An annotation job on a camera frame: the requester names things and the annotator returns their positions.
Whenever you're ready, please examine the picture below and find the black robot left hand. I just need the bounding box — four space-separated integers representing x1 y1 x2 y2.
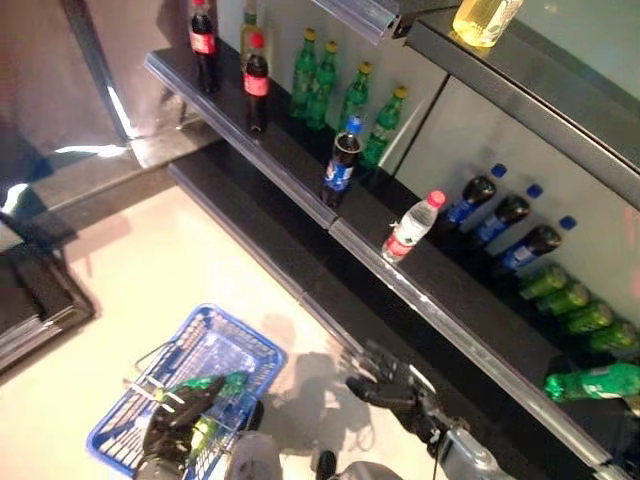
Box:
137 374 227 471

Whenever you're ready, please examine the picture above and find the green soda bottle lying flat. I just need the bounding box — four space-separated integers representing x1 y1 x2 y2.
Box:
543 361 640 404

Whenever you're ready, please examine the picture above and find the small yellow tea bottle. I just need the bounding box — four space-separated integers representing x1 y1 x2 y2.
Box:
238 0 262 69

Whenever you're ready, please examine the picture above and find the Coca-Cola bottle red cap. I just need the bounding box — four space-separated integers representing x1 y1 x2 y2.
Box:
242 32 273 137
188 0 222 95

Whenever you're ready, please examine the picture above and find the green Sprite bottle white cap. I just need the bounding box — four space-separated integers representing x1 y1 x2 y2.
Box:
167 370 250 404

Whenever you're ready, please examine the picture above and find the silver robot right leg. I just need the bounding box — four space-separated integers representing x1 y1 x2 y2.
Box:
313 448 404 480

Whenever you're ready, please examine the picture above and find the black shelf with clear rail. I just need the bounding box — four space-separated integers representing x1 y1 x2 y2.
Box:
309 0 464 47
144 37 341 231
329 167 621 469
594 449 640 480

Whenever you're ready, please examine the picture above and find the Pepsi bottle blue cap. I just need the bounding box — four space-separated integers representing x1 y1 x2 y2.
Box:
319 115 365 209
492 215 578 279
439 163 509 236
469 183 545 251

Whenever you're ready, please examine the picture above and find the black metal floor frame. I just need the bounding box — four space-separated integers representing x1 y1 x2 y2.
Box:
0 234 97 374

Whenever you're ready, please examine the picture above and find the silver robot left leg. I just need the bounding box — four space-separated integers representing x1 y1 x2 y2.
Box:
227 399 285 480

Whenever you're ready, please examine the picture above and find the large yellow tea bottle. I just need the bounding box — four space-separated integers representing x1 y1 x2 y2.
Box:
451 0 525 49

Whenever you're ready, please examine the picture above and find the black metal post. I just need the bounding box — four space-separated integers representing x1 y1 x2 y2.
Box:
62 0 134 144

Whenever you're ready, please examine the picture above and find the blue plastic shopping basket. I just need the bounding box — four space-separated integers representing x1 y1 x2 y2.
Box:
85 303 288 480

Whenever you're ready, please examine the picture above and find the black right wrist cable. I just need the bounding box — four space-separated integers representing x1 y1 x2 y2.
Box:
430 432 444 480

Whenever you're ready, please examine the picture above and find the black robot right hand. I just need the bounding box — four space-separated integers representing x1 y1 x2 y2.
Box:
344 339 446 444

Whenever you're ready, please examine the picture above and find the black shelf without clear rail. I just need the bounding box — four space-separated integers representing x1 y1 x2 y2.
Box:
403 7 640 209

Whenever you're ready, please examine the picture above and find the silver robot leg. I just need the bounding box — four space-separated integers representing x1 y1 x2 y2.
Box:
227 399 285 480
313 448 404 480

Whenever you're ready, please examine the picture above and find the light green drink bottle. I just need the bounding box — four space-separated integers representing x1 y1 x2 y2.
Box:
191 415 217 454

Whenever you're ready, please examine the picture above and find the black base shelf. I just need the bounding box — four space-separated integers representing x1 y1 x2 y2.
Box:
167 139 601 480

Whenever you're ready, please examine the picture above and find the green Sprite bottle yellow cap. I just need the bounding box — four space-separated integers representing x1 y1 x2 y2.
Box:
289 27 319 120
305 40 340 131
338 60 374 132
359 85 409 170

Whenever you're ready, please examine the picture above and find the water bottle red cap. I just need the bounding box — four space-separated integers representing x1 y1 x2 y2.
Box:
381 189 448 264

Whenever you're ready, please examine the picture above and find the green soda can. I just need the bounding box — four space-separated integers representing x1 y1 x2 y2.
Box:
535 282 592 316
585 320 640 354
559 301 616 335
519 264 570 300

